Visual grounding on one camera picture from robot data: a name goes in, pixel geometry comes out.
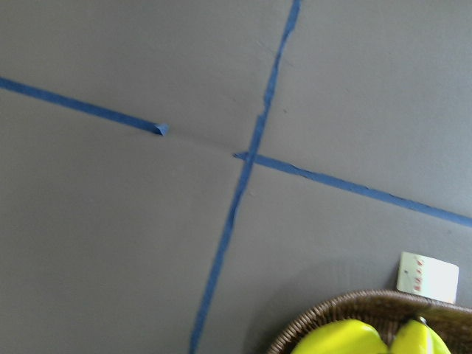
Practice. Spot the paper price tag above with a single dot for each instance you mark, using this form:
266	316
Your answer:
427	277

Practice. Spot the brown wicker basket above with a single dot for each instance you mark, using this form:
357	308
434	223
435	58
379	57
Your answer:
386	311

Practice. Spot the yellow starfruit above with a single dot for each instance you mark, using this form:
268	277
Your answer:
345	336

